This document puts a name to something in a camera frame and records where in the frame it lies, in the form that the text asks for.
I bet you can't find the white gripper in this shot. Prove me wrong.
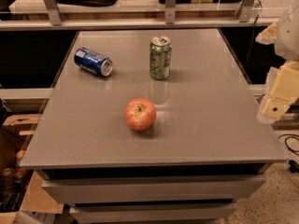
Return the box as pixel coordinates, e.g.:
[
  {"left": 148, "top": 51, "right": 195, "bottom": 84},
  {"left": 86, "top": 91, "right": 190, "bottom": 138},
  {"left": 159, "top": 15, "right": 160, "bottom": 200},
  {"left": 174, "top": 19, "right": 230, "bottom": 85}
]
[{"left": 257, "top": 61, "right": 299, "bottom": 124}]

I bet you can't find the red apple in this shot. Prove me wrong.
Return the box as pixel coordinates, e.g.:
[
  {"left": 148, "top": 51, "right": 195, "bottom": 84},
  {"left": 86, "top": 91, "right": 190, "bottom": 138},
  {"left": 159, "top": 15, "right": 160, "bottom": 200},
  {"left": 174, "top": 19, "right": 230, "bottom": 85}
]
[{"left": 124, "top": 98, "right": 156, "bottom": 131}]

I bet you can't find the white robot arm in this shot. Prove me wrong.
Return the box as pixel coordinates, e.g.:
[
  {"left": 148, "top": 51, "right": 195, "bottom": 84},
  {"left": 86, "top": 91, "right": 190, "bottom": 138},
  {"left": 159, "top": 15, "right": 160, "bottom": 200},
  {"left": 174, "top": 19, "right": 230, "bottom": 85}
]
[{"left": 256, "top": 0, "right": 299, "bottom": 124}]

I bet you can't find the upper grey drawer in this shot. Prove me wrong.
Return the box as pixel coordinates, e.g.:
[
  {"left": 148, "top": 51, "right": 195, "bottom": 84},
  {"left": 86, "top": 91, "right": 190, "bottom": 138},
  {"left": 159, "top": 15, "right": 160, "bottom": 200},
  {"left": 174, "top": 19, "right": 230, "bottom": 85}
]
[{"left": 42, "top": 175, "right": 265, "bottom": 204}]

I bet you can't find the grey drawer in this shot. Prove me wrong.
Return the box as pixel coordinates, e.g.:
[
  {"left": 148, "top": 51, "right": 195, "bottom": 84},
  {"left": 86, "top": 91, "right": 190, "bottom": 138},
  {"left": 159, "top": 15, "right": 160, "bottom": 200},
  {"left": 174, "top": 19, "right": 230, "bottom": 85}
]
[
  {"left": 42, "top": 175, "right": 265, "bottom": 204},
  {"left": 70, "top": 203, "right": 237, "bottom": 223}
]

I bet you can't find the green soda can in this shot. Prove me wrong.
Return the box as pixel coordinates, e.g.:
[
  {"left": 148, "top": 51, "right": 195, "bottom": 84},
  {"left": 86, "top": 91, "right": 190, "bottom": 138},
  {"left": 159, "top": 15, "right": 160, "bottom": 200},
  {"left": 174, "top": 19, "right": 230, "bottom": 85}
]
[{"left": 149, "top": 35, "right": 172, "bottom": 79}]

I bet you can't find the lower grey drawer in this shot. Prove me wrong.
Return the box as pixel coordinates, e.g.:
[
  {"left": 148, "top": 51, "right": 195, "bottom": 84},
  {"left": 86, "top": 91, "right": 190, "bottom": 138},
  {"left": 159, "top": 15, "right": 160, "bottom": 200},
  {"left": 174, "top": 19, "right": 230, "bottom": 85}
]
[{"left": 70, "top": 203, "right": 237, "bottom": 223}]

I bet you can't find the blue soda can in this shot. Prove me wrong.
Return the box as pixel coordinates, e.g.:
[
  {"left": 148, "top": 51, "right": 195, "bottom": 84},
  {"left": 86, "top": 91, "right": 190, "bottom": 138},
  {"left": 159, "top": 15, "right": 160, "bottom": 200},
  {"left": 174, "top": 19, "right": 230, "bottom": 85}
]
[{"left": 74, "top": 48, "right": 113, "bottom": 77}]

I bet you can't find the cardboard box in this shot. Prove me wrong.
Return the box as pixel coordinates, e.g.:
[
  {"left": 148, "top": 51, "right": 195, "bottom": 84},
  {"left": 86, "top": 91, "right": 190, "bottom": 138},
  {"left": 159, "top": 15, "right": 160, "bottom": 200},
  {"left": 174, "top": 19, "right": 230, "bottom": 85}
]
[{"left": 0, "top": 114, "right": 64, "bottom": 224}]

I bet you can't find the right metal bracket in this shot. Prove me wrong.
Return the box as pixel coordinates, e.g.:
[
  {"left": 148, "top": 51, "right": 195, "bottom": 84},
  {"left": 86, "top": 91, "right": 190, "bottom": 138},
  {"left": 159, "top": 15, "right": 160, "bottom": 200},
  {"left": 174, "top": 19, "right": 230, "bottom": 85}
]
[{"left": 237, "top": 0, "right": 255, "bottom": 22}]

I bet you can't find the metal bracket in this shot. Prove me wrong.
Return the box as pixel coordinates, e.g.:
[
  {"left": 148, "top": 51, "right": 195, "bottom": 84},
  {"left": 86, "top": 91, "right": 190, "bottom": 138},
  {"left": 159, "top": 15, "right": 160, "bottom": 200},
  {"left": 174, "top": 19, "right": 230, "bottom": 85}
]
[
  {"left": 237, "top": 0, "right": 255, "bottom": 22},
  {"left": 43, "top": 0, "right": 62, "bottom": 26},
  {"left": 164, "top": 0, "right": 176, "bottom": 24}
]

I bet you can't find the black floor cable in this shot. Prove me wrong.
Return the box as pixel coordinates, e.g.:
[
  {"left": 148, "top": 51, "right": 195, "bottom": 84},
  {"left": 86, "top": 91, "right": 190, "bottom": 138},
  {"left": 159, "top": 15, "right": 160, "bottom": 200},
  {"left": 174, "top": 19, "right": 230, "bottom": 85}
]
[{"left": 278, "top": 133, "right": 299, "bottom": 175}]

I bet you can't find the middle metal bracket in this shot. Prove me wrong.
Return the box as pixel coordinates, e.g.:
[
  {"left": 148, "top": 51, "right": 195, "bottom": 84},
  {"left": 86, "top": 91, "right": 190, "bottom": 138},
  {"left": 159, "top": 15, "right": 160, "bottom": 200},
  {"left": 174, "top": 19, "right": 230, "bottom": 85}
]
[{"left": 164, "top": 0, "right": 176, "bottom": 24}]

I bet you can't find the left metal bracket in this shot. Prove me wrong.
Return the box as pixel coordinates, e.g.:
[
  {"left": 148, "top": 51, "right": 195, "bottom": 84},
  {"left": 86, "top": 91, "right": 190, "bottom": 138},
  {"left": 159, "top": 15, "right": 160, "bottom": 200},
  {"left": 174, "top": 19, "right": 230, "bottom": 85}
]
[{"left": 43, "top": 0, "right": 62, "bottom": 26}]

